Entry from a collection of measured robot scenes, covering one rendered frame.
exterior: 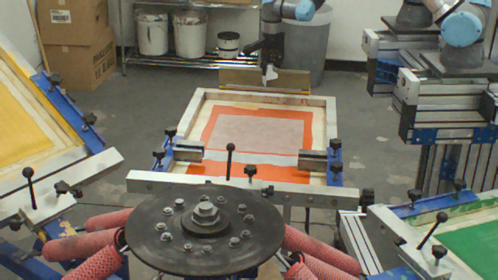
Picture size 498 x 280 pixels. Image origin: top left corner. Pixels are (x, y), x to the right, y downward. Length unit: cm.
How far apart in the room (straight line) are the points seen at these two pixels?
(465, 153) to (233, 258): 170
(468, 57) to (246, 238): 132
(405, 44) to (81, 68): 316
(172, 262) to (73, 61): 423
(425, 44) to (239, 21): 321
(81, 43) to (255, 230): 410
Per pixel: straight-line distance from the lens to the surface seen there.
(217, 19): 574
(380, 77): 270
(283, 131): 232
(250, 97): 256
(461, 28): 207
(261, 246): 111
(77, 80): 527
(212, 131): 231
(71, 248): 138
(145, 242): 112
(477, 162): 269
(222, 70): 240
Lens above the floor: 197
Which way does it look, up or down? 27 degrees down
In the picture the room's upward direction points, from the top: 2 degrees clockwise
